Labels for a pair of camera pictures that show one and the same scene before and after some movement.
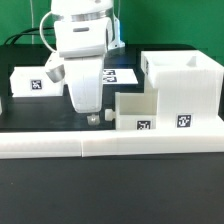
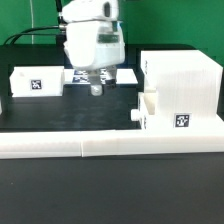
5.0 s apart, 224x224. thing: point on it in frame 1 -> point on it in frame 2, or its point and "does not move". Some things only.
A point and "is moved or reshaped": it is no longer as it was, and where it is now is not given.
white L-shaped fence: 104,143 does not move
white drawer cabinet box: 189,87 does not move
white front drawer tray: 134,110 is moved or reshaped
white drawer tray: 33,81 does not move
